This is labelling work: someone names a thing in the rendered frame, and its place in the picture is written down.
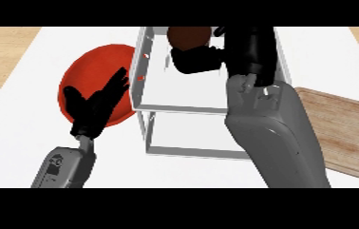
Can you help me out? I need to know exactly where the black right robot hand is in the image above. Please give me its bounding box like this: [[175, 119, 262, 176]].
[[170, 26, 280, 88]]

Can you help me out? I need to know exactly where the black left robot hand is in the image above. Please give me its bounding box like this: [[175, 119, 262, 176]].
[[62, 67, 132, 141]]

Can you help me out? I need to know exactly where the brown cupcake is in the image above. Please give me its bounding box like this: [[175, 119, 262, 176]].
[[166, 26, 213, 52]]

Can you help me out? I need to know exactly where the wooden cutting board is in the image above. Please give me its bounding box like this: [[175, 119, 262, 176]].
[[293, 86, 359, 179]]

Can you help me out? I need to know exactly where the red round plate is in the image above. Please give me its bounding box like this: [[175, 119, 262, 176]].
[[57, 43, 139, 128]]

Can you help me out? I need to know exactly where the white tiered wire basket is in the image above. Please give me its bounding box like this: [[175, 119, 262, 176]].
[[127, 26, 294, 161]]

